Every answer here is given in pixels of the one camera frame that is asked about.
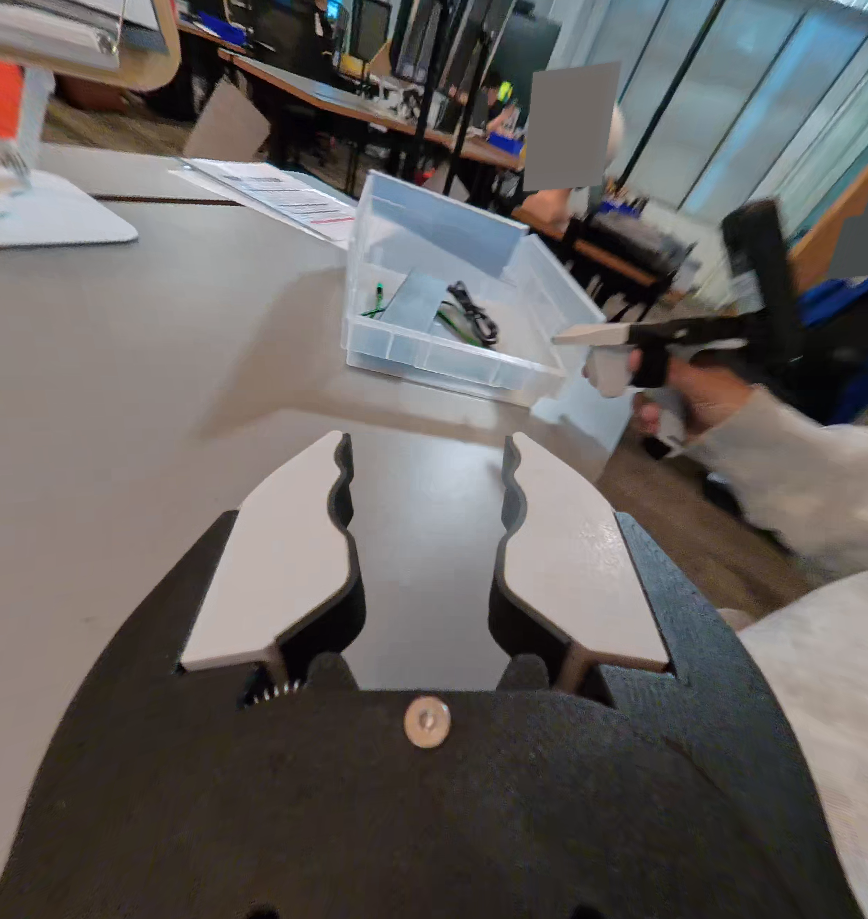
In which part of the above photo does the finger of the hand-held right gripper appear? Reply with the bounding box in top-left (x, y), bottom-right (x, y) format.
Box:
top-left (552, 322), bottom-right (634, 347)

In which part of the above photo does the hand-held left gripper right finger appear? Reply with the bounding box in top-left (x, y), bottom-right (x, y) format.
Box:
top-left (488, 431), bottom-right (672, 692)

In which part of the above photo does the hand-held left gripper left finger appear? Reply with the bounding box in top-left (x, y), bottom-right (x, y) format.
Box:
top-left (179, 429), bottom-right (369, 686)

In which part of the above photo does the black usb cable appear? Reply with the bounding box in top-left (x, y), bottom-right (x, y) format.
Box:
top-left (445, 281), bottom-right (501, 347)

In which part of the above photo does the clear plastic bin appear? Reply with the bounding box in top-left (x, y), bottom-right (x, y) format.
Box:
top-left (341, 170), bottom-right (609, 409)

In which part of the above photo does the person's right forearm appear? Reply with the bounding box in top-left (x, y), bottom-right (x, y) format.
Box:
top-left (681, 384), bottom-right (868, 575)

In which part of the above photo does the person's right hand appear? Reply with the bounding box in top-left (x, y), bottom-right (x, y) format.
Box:
top-left (631, 355), bottom-right (759, 440)

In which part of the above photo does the black bag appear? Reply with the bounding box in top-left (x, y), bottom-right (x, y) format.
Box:
top-left (581, 204), bottom-right (697, 288)

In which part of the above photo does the person's grey clothing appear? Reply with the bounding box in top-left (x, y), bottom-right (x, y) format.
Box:
top-left (717, 567), bottom-right (868, 919)

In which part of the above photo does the wooden workbench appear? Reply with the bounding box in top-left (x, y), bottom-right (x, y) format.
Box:
top-left (219, 49), bottom-right (528, 173)

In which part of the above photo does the printed paper sheet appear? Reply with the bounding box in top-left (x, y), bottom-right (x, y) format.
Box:
top-left (172, 158), bottom-right (357, 250)

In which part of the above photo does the wooden document stand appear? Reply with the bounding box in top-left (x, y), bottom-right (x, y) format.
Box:
top-left (0, 0), bottom-right (182, 250)

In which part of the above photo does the cardboard sheet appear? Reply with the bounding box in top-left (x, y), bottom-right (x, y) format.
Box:
top-left (183, 78), bottom-right (271, 165)

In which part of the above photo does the green cable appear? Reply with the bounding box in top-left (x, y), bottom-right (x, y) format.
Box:
top-left (361, 282), bottom-right (478, 347)

